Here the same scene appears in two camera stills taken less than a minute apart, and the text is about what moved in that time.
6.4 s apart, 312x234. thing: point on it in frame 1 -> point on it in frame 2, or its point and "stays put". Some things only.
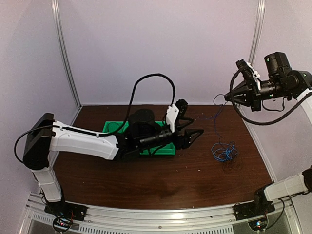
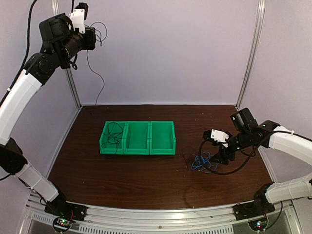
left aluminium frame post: (58, 26) stays put
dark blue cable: (216, 115) -> (101, 43)
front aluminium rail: (214, 220) stays put
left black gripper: (183, 140) -> (90, 44)
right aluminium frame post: (257, 39) stays put
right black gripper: (254, 96) -> (222, 155)
